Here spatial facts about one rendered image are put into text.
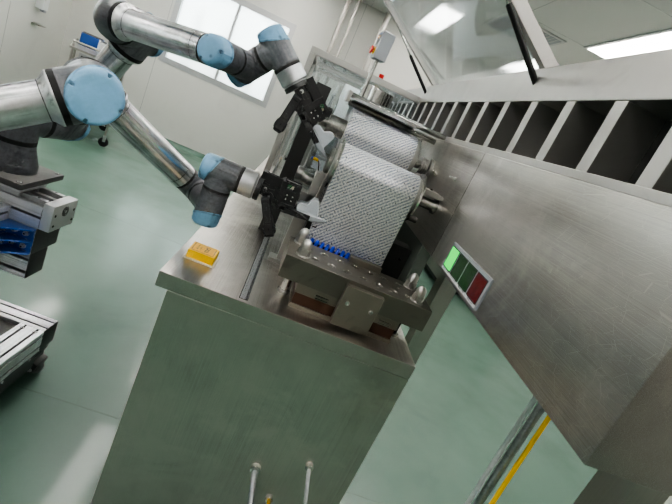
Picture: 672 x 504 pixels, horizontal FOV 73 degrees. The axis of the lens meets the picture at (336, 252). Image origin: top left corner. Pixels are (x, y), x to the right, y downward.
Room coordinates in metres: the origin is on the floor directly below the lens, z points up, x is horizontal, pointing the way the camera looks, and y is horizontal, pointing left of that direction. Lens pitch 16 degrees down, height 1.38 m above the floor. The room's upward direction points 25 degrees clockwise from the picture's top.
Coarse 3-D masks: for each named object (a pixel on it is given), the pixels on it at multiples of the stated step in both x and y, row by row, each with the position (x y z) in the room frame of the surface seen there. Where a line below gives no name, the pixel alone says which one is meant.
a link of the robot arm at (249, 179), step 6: (246, 168) 1.20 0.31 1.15; (246, 174) 1.19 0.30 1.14; (252, 174) 1.19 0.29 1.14; (258, 174) 1.21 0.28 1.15; (240, 180) 1.18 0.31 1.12; (246, 180) 1.18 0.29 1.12; (252, 180) 1.18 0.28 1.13; (240, 186) 1.18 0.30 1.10; (246, 186) 1.18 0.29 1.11; (252, 186) 1.18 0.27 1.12; (240, 192) 1.19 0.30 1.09; (246, 192) 1.18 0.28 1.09; (252, 192) 1.19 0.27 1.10
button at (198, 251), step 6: (192, 246) 1.10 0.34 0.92; (198, 246) 1.11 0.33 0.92; (204, 246) 1.13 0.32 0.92; (192, 252) 1.07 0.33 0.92; (198, 252) 1.08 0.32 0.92; (204, 252) 1.09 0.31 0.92; (210, 252) 1.11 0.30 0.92; (216, 252) 1.13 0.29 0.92; (192, 258) 1.07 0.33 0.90; (198, 258) 1.08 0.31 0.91; (204, 258) 1.08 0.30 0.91; (210, 258) 1.08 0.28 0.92; (216, 258) 1.14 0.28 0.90; (210, 264) 1.08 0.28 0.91
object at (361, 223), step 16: (336, 192) 1.25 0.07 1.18; (352, 192) 1.26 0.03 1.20; (368, 192) 1.26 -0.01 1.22; (320, 208) 1.25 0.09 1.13; (336, 208) 1.25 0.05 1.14; (352, 208) 1.26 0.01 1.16; (368, 208) 1.27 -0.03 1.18; (384, 208) 1.27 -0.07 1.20; (400, 208) 1.28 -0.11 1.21; (320, 224) 1.25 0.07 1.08; (336, 224) 1.26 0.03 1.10; (352, 224) 1.26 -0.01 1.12; (368, 224) 1.27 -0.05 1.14; (384, 224) 1.28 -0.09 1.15; (400, 224) 1.28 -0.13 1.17; (320, 240) 1.25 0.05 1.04; (336, 240) 1.26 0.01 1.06; (352, 240) 1.27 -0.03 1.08; (368, 240) 1.27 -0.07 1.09; (384, 240) 1.28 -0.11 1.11; (368, 256) 1.28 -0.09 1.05; (384, 256) 1.28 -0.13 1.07
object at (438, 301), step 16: (432, 288) 1.50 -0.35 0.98; (448, 288) 1.46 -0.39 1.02; (432, 304) 1.46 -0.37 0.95; (448, 304) 1.47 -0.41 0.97; (432, 320) 1.46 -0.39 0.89; (416, 336) 1.46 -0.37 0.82; (416, 352) 1.46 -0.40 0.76; (592, 480) 0.62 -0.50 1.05; (608, 480) 0.60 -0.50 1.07; (624, 480) 0.58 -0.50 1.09; (592, 496) 0.61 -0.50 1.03; (608, 496) 0.59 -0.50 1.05; (624, 496) 0.57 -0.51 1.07; (640, 496) 0.57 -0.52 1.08; (656, 496) 0.57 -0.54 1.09
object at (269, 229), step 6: (264, 198) 1.20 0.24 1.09; (264, 204) 1.20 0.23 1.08; (270, 204) 1.21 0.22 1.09; (264, 210) 1.20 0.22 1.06; (270, 210) 1.20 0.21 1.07; (264, 216) 1.20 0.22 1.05; (270, 216) 1.21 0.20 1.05; (264, 222) 1.20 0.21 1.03; (270, 222) 1.21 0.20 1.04; (264, 228) 1.20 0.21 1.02; (270, 228) 1.21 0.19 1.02; (270, 234) 1.21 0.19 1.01
